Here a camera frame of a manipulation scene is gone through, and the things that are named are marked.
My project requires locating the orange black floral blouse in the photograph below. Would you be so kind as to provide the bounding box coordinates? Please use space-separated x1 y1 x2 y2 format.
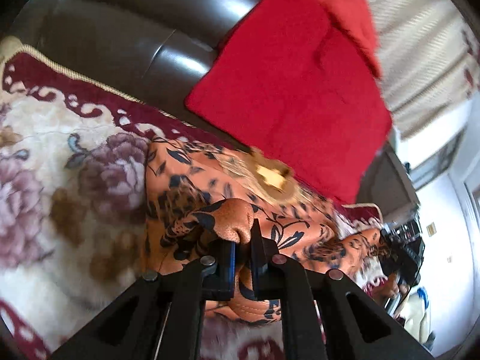
140 136 395 325

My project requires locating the floral plush sofa blanket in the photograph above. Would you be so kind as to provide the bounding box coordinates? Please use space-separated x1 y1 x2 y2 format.
1 37 382 359

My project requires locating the large red cushion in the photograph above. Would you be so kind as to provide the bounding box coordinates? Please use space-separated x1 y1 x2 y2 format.
185 0 392 204

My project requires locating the beige dotted curtain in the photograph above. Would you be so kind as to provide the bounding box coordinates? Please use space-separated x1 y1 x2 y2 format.
368 0 479 140

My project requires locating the small red satin pillow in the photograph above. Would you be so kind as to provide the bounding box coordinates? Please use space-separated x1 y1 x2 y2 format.
318 0 382 79

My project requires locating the dark brown leather sofa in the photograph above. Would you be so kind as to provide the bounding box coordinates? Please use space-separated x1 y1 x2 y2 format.
22 0 418 211

